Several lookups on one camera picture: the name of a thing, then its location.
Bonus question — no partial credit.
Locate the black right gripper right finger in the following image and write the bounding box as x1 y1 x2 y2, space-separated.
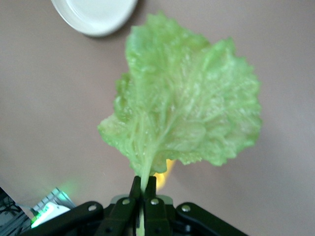
144 176 247 236

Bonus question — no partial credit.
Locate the beige plate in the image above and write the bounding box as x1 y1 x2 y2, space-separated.
50 0 140 37

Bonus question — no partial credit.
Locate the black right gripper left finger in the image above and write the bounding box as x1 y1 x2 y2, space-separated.
22 176 141 236

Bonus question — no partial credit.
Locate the yellow squeeze bottle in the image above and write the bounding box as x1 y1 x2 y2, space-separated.
154 159 177 191

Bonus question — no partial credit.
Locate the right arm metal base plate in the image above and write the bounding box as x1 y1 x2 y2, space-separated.
36 187 77 212

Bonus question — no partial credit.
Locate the green lettuce leaf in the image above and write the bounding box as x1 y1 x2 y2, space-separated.
97 11 263 195

